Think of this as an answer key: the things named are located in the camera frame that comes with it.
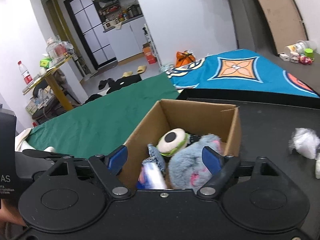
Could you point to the green cloth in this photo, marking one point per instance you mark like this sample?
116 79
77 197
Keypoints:
102 125

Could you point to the water bottle red label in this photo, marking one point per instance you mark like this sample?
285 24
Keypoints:
25 73

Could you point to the white plastic tub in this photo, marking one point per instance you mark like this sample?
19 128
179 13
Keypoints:
300 46

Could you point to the orange bag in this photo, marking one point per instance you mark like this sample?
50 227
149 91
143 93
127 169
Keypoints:
184 58

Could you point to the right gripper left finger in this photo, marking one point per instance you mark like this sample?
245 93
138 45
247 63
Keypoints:
106 168

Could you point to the blue tissue pack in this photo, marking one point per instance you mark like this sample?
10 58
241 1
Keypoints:
150 177

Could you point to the leaning brown framed board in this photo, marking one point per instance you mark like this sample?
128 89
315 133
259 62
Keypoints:
284 21

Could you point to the white towel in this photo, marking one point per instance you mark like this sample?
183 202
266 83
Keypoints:
23 142

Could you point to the brown cardboard box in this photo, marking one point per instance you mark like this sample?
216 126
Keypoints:
169 124

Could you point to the green lidded jar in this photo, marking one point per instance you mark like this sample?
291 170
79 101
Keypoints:
308 52

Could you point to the yellow side table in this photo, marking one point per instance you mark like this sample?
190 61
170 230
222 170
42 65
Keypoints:
48 77

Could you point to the blue patterned blanket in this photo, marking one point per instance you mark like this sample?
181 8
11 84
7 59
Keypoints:
238 70

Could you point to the black shallow tray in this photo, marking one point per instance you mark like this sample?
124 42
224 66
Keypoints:
267 122

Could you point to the grey denim plush piece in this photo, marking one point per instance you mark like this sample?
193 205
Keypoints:
156 158

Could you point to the grey fluffy plush toy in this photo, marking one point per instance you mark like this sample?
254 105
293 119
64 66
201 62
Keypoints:
186 168

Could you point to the white kitchen cabinet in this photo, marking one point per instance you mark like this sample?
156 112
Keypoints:
128 41

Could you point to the person left hand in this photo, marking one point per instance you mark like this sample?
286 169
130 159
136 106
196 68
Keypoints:
11 215

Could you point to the small white plastic bag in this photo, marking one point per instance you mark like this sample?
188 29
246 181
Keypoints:
317 169

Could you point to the orange cardboard box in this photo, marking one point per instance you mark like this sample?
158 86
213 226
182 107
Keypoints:
147 51

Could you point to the black laptop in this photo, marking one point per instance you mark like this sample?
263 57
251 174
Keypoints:
122 82

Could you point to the white fluffy bag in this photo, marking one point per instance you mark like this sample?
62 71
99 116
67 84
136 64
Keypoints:
305 142

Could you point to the black spiky pouch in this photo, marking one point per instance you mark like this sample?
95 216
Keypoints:
192 138

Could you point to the black slipper pair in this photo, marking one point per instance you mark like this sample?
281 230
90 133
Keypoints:
102 84

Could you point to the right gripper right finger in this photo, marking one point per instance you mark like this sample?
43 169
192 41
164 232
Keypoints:
223 170

